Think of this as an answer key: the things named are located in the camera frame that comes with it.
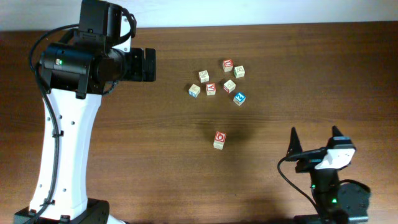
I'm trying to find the wooden shell picture block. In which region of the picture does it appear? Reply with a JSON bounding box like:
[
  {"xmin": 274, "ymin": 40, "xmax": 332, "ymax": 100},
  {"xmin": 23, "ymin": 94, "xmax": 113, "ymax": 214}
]
[{"xmin": 213, "ymin": 131, "xmax": 226, "ymax": 150}]

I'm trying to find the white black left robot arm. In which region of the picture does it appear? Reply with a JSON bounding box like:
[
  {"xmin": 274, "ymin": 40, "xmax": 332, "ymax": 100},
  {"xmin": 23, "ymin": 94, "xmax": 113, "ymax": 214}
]
[{"xmin": 13, "ymin": 1, "xmax": 156, "ymax": 223}]

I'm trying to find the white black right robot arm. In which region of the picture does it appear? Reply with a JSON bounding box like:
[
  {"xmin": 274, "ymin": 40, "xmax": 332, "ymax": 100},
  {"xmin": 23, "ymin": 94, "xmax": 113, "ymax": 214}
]
[{"xmin": 277, "ymin": 126, "xmax": 371, "ymax": 223}]

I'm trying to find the wooden block blue side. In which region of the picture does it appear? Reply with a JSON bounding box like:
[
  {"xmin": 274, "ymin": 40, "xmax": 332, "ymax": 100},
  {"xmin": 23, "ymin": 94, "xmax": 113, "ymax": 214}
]
[{"xmin": 188, "ymin": 84, "xmax": 201, "ymax": 98}]

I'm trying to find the plain wooden block upper left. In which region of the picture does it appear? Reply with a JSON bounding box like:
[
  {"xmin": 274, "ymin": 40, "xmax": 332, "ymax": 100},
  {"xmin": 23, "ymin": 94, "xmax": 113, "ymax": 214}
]
[{"xmin": 198, "ymin": 70, "xmax": 210, "ymax": 83}]

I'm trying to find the plain wooden block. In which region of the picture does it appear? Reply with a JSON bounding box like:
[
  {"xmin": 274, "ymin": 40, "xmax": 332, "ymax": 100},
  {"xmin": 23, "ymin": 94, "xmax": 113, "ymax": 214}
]
[
  {"xmin": 198, "ymin": 70, "xmax": 210, "ymax": 83},
  {"xmin": 234, "ymin": 65, "xmax": 245, "ymax": 78}
]

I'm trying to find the red letter A block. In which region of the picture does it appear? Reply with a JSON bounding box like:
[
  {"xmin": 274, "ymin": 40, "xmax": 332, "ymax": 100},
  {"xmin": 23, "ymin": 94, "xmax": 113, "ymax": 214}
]
[{"xmin": 205, "ymin": 83, "xmax": 216, "ymax": 96}]

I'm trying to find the blue number 2 block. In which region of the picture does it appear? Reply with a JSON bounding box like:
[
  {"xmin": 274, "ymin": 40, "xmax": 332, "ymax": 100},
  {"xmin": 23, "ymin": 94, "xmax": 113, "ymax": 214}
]
[{"xmin": 233, "ymin": 92, "xmax": 246, "ymax": 106}]

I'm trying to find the red letter U block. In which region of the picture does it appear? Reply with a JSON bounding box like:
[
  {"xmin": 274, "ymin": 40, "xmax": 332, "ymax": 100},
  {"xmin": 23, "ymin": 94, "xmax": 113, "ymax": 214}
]
[{"xmin": 222, "ymin": 59, "xmax": 234, "ymax": 72}]

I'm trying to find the wooden block red side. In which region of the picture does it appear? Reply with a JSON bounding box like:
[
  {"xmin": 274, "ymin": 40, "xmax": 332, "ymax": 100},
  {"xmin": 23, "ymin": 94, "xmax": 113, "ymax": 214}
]
[{"xmin": 223, "ymin": 80, "xmax": 236, "ymax": 94}]

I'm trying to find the plain wooden block top right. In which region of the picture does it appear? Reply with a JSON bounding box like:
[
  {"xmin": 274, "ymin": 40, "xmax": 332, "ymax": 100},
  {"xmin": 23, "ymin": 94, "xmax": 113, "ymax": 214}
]
[{"xmin": 234, "ymin": 65, "xmax": 245, "ymax": 78}]

